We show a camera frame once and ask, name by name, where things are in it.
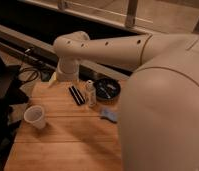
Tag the black round bowl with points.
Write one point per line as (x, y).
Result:
(107, 89)

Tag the wooden table board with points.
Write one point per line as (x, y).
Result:
(75, 138)

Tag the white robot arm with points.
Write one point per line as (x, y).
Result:
(158, 107)

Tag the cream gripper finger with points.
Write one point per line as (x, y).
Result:
(52, 80)

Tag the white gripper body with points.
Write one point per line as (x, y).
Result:
(67, 70)

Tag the black equipment at left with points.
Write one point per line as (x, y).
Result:
(10, 94)

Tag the small clear bottle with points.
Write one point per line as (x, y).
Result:
(90, 93)

